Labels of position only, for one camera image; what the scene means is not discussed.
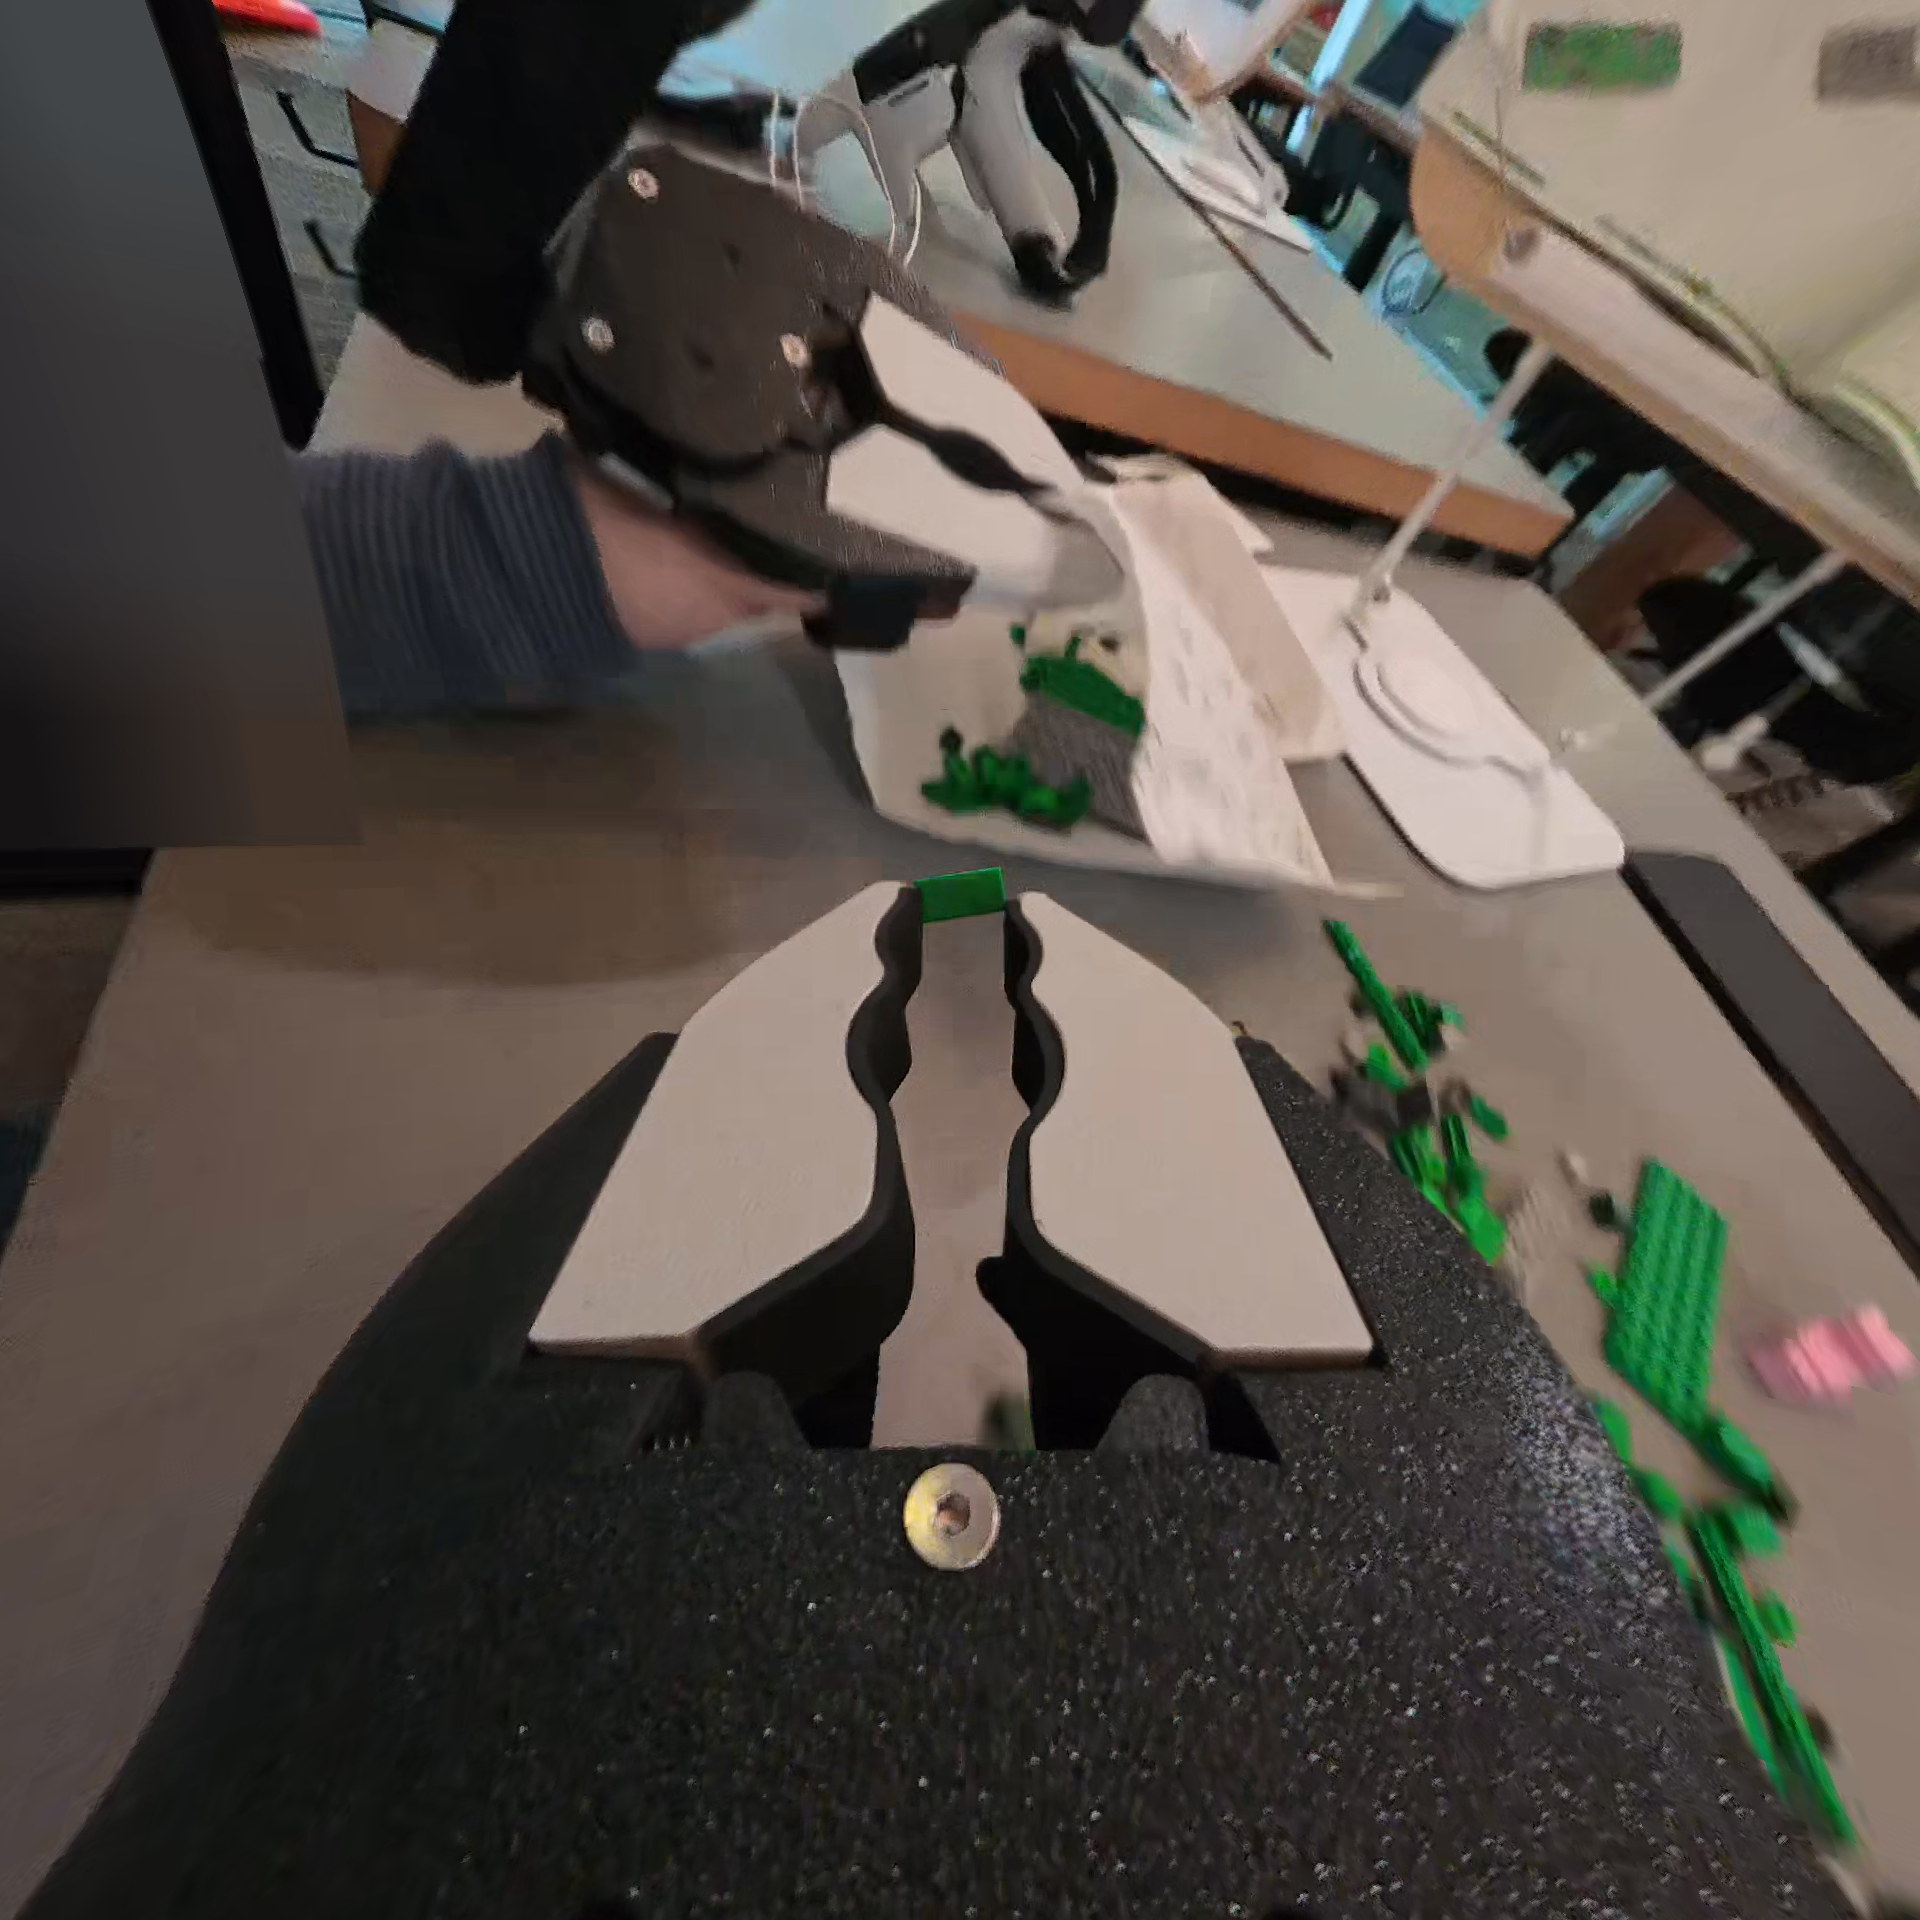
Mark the green brick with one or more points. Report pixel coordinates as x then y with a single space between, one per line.
961 896

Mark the pile of green bricks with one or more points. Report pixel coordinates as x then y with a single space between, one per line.
1449 1180

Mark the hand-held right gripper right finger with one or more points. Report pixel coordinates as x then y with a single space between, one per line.
1186 1186

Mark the white flat stand parts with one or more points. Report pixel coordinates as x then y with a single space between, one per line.
1215 173

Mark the wooden book stand white base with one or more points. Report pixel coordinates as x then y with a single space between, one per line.
1486 810

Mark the heap of small green pieces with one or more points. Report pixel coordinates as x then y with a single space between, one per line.
990 783

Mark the white paper bag brick print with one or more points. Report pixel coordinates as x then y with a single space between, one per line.
1215 706

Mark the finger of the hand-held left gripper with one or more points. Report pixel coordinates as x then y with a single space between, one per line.
929 509
961 381

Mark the person's left forearm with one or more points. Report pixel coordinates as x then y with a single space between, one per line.
449 584

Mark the large flat green plate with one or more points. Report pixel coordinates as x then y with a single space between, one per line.
1667 1290

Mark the grey studded plate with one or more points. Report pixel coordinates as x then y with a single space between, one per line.
1072 749

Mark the pink brick piece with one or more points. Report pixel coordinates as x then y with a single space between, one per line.
1823 1357

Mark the grey desk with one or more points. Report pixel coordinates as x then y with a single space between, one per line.
449 930

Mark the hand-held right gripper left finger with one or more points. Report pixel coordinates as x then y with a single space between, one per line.
735 1169

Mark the person's left hand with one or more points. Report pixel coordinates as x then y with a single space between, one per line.
660 584

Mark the spare hand-held gripper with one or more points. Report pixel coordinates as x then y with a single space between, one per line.
999 137

